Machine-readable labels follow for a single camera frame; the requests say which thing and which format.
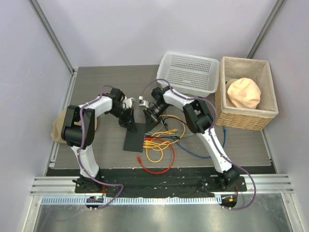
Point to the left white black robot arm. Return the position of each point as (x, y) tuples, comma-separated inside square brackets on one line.
[(104, 103)]

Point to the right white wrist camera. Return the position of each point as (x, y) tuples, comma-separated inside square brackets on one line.
[(143, 102)]

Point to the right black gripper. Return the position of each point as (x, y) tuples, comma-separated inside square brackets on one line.
[(152, 120)]

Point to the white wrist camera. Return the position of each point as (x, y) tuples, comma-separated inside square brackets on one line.
[(128, 102), (143, 102)]

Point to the black network switch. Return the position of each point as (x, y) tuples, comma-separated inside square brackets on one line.
[(134, 140)]

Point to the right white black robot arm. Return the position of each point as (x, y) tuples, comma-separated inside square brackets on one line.
[(199, 121)]

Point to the wicker basket with liner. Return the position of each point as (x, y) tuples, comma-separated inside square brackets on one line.
[(249, 119)]

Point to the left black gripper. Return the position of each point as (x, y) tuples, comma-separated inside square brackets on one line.
[(129, 123)]

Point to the peach cloth hat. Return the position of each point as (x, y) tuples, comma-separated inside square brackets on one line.
[(242, 93)]

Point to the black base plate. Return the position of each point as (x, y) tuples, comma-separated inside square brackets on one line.
[(174, 182)]

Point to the aluminium rail frame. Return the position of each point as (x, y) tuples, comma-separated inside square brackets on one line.
[(60, 190)]

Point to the white plastic perforated basket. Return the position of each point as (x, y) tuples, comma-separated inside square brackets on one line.
[(189, 74)]

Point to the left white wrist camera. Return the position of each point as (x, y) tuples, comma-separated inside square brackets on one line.
[(128, 102)]

